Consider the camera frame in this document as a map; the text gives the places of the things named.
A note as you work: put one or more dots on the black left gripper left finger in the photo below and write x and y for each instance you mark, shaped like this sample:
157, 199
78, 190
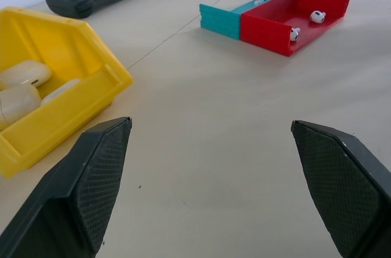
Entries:
73, 197

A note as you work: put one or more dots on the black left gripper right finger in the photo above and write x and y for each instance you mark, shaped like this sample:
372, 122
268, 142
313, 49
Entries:
342, 190

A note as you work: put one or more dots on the yellow plastic bin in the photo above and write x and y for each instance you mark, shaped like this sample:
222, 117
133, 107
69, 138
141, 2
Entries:
76, 56

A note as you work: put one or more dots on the white earbud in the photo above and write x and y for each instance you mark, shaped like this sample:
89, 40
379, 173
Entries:
294, 34
317, 16
258, 1

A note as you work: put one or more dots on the red open tray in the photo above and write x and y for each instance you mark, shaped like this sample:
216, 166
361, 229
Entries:
293, 19

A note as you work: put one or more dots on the teal open tray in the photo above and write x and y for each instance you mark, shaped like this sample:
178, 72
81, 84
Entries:
226, 16

